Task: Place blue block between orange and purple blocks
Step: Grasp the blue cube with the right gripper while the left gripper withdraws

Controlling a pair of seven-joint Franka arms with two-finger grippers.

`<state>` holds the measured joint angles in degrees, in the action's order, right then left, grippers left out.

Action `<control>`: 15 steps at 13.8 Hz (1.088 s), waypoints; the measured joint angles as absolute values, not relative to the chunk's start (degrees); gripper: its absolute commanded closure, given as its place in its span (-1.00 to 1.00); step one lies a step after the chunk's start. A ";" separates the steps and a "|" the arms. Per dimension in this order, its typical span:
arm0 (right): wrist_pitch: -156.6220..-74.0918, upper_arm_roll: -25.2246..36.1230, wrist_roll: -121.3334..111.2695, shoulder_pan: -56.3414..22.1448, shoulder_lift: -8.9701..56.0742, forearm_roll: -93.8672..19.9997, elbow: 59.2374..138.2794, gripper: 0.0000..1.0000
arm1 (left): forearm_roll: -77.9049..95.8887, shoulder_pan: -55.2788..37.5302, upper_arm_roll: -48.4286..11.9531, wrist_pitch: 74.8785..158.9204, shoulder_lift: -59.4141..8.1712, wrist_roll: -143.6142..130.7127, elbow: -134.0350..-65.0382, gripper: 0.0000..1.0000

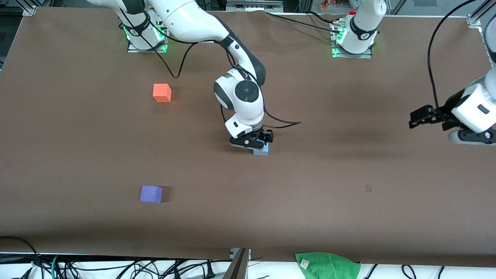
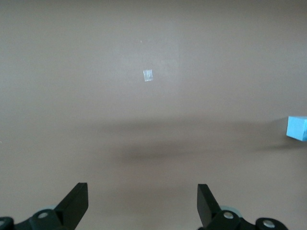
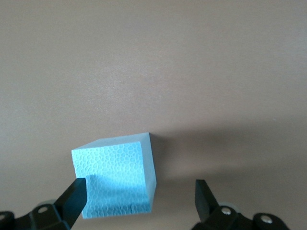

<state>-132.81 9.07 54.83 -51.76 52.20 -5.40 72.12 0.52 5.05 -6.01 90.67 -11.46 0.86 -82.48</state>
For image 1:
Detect orange block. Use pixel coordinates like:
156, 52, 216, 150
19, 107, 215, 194
153, 83, 172, 103

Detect purple block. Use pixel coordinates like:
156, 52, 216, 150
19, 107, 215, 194
140, 185, 163, 203

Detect brown table cover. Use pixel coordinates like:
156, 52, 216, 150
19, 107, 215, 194
0, 6, 496, 268

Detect orange objects behind table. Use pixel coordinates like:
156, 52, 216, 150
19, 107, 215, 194
320, 0, 351, 11

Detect green cloth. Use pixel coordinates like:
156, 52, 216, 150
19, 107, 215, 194
294, 252, 362, 279

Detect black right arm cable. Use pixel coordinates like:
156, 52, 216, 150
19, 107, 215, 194
118, 6, 302, 130

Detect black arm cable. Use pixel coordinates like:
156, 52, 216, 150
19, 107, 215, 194
118, 6, 302, 130
427, 0, 480, 111

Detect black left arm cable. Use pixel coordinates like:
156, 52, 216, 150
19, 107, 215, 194
427, 0, 480, 111

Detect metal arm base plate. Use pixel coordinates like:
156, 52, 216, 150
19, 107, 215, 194
331, 21, 373, 59
127, 39, 168, 53

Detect black cable on table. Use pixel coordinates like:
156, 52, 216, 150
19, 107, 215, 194
265, 12, 341, 33

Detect grey metal post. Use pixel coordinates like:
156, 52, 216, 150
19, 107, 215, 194
223, 248, 251, 279

